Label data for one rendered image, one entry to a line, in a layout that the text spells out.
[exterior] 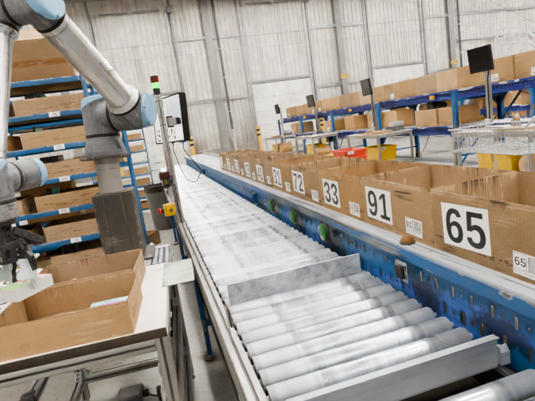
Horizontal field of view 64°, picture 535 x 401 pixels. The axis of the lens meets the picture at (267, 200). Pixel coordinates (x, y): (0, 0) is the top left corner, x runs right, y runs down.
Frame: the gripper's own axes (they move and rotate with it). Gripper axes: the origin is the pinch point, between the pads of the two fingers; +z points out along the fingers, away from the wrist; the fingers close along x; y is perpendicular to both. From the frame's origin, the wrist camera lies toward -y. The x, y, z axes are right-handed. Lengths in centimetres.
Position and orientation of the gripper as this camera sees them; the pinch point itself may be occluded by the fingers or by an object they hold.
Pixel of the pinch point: (25, 284)
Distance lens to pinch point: 146.4
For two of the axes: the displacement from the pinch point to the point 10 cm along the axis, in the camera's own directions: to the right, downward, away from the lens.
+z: 1.4, 9.7, 1.7
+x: 9.5, -0.9, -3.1
